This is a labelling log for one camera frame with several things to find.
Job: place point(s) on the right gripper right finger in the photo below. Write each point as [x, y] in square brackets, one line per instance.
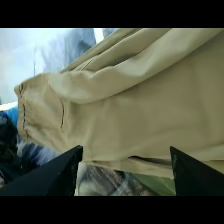
[196, 176]

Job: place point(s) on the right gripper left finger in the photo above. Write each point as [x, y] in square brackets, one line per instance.
[56, 176]

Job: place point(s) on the brown pants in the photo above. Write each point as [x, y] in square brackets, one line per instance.
[150, 110]

